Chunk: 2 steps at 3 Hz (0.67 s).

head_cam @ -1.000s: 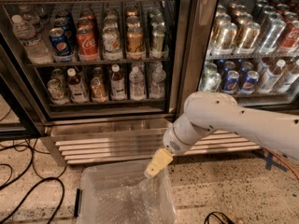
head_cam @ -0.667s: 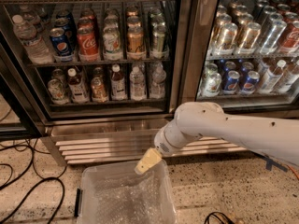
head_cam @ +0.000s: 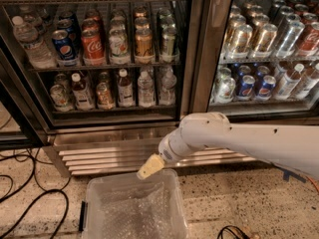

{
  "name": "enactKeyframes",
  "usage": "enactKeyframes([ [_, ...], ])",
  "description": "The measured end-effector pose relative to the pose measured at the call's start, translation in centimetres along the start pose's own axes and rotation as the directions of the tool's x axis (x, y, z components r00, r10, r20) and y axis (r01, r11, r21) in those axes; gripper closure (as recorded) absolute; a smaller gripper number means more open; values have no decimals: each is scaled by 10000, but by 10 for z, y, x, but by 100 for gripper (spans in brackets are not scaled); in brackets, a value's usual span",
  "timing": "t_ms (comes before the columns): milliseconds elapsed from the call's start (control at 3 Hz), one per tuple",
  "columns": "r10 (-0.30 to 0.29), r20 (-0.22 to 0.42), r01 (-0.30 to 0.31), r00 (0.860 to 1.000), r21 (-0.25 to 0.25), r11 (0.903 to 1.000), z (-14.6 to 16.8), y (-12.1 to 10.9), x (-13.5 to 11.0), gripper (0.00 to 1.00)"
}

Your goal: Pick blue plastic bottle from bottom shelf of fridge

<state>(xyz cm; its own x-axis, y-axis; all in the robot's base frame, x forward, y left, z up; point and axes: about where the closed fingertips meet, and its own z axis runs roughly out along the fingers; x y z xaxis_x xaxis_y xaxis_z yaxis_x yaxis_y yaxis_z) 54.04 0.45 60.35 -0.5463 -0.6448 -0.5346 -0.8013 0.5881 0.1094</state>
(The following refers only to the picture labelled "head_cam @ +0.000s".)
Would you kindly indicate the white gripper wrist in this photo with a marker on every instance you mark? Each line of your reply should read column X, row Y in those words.
column 165, row 150

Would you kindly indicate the white-cap dark tea bottle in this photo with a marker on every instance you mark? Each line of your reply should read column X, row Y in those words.
column 125, row 88

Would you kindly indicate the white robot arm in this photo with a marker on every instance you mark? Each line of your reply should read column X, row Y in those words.
column 293, row 147

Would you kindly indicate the right clear water bottle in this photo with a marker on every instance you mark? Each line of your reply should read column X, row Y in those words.
column 167, row 89

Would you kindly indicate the orange label glass bottle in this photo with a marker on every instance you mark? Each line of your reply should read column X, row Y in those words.
column 105, row 97

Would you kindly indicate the white-cap dark juice bottle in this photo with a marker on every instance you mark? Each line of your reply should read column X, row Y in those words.
column 82, row 93

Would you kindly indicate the white can lower right shelf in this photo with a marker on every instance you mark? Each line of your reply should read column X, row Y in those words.
column 224, row 90

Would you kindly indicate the stainless steel glass-door fridge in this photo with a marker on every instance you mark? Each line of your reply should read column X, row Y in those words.
column 122, row 139

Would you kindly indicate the left Pepsi can right fridge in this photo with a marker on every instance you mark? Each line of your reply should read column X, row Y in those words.
column 245, row 88

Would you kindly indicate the pepsi can fridge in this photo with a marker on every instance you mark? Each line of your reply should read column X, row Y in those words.
column 245, row 88
column 265, row 88

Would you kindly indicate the left gold can right fridge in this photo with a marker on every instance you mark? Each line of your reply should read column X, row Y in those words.
column 239, row 43

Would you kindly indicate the gold can fridge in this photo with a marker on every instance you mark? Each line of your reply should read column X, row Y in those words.
column 263, row 41
column 239, row 43

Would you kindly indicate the large clear water bottle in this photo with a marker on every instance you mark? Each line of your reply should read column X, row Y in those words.
column 33, row 44

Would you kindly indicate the white-cap bottle right fridge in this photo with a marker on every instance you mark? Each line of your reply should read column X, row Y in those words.
column 288, row 82

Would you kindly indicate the far right white-cap bottle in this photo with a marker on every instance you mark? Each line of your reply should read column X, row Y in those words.
column 308, row 81

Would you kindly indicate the silver can right fridge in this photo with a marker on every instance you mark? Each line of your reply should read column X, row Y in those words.
column 285, row 45

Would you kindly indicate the red Coke can right fridge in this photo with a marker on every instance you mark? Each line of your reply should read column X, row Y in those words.
column 307, row 43

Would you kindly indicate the clear plastic storage bin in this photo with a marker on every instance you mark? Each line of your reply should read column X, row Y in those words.
column 125, row 207

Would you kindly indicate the front gold soda can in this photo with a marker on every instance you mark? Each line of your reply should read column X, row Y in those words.
column 144, row 49

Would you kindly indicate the front white green soda can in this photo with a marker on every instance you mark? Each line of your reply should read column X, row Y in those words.
column 119, row 47

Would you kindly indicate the front red Coca-Cola can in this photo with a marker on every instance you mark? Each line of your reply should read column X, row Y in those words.
column 94, row 54

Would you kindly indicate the front green silver soda can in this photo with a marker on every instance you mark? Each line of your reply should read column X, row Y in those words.
column 168, row 44

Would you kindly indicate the front blue Pepsi can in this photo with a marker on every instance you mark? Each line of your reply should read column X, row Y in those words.
column 66, row 52

